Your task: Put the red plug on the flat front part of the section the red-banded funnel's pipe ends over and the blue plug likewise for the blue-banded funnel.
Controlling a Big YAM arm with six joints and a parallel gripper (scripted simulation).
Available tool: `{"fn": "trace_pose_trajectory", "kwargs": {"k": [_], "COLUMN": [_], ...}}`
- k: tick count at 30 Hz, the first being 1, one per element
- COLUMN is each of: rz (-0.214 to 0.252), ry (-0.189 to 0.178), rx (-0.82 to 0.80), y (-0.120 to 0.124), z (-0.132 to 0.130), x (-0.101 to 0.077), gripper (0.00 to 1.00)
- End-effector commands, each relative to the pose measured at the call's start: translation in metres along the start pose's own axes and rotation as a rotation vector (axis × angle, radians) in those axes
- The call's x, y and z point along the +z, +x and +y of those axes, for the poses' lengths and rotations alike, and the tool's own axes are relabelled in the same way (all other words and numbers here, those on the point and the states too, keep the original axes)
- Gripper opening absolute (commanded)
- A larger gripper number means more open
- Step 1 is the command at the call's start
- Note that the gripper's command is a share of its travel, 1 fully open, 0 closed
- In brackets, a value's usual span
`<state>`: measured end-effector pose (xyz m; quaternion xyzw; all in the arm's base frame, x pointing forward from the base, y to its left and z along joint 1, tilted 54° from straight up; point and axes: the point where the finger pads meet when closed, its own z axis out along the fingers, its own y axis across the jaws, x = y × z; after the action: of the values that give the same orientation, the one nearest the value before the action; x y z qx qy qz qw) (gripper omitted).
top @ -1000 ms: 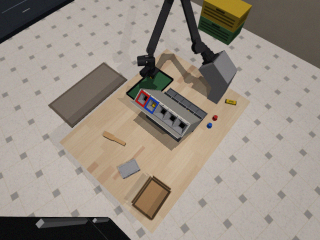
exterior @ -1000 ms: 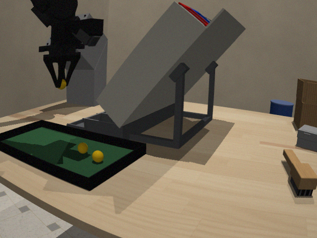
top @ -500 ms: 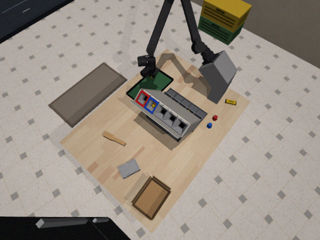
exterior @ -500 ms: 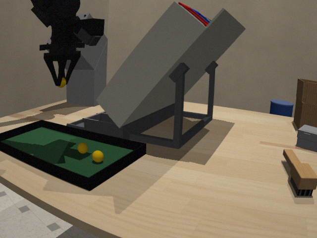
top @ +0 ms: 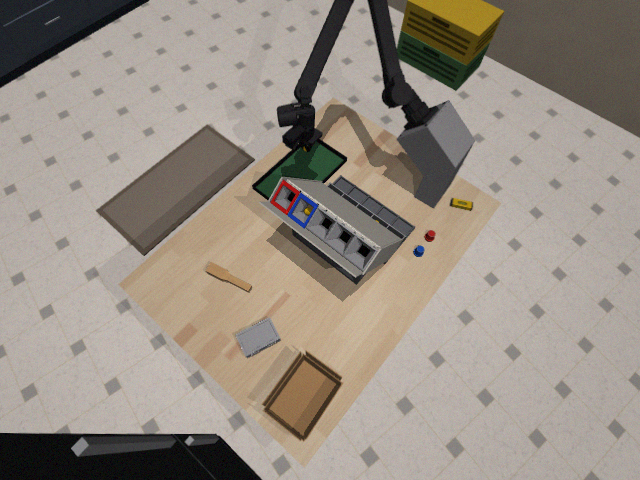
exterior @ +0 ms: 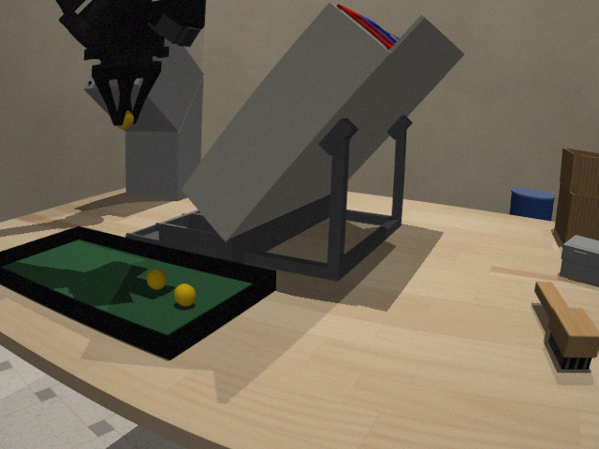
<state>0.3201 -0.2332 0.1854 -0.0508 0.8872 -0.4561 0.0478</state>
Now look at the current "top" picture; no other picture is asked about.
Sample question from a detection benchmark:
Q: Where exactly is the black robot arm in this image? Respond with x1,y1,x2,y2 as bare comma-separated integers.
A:
277,0,439,150

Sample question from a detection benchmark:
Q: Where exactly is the blue square frame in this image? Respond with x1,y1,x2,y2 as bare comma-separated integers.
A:
287,193,318,228

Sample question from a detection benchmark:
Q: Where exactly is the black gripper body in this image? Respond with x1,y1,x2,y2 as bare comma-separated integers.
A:
298,120,323,146

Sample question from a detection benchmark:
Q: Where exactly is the brown wire brush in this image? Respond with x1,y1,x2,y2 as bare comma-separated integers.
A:
205,262,252,292

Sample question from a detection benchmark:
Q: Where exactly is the brown cardboard box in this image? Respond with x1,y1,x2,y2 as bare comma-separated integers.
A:
262,350,343,441

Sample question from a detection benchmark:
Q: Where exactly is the green tray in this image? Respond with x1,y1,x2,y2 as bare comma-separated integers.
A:
252,139,347,200

